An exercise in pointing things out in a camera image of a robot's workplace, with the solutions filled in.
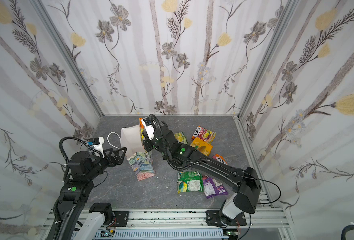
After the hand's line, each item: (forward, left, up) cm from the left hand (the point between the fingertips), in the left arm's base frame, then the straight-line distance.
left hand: (117, 145), depth 71 cm
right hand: (+2, -12, +11) cm, 16 cm away
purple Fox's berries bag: (-14, -49, -23) cm, 56 cm away
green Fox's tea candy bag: (-10, -36, -23) cm, 44 cm away
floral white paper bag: (-4, -10, -8) cm, 14 cm away
